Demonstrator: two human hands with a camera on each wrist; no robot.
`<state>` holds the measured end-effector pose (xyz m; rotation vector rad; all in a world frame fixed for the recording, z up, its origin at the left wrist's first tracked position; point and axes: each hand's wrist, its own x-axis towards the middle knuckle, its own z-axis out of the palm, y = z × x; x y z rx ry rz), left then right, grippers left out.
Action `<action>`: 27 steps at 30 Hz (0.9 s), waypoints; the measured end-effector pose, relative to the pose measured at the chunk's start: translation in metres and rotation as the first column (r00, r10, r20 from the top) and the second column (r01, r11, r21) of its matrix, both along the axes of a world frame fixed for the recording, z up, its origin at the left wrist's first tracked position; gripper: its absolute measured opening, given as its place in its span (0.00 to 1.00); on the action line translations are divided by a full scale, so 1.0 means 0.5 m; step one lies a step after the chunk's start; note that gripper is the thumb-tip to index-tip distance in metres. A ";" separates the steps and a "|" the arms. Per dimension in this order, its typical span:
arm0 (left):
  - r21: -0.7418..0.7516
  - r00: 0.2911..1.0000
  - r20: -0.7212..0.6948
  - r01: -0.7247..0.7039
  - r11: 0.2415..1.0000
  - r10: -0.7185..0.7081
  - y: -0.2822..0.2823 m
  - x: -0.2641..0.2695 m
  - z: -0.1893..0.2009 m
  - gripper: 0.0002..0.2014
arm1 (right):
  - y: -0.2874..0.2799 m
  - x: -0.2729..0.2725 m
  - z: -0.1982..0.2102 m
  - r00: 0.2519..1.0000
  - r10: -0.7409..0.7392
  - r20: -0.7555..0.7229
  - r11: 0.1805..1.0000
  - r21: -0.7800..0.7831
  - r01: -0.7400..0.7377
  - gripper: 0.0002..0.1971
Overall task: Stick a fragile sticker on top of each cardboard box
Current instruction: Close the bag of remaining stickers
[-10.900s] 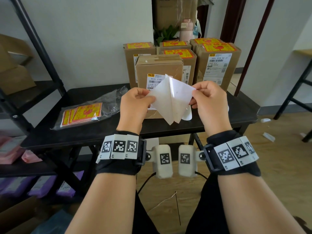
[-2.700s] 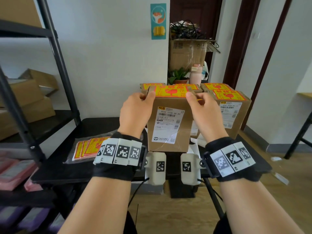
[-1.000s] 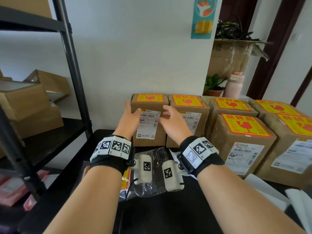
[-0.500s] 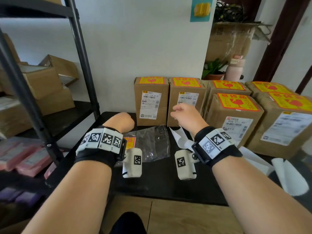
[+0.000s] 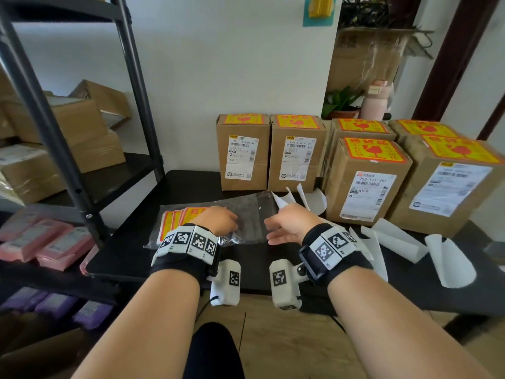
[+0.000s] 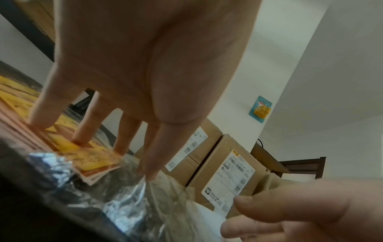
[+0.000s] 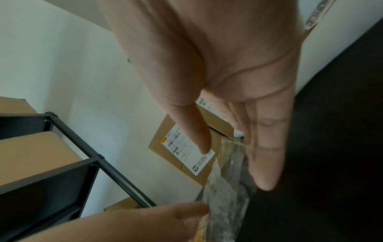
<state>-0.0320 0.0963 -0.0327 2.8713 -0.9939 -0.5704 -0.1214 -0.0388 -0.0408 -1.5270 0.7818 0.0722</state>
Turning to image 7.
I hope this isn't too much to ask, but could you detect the person's right hand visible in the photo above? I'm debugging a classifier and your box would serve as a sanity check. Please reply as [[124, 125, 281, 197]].
[[100, 0, 304, 192]]

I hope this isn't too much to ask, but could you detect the person's left hand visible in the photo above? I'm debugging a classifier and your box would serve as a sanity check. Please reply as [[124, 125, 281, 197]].
[[18, 202, 210, 242]]

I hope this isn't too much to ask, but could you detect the pile of cardboard boxes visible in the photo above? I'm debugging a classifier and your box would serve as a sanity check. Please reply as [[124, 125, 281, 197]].
[[104, 197, 141, 212]]

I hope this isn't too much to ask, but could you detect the large plain cardboard box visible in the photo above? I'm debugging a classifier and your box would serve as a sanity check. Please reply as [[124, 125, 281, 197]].
[[0, 131, 83, 186], [0, 96, 38, 114]]

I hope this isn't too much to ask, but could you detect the clear plastic bag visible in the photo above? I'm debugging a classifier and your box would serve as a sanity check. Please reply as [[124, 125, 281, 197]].
[[195, 138, 259, 242]]

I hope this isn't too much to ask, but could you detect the black metal shelf rack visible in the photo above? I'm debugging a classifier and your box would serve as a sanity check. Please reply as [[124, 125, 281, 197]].
[[0, 112, 156, 242]]

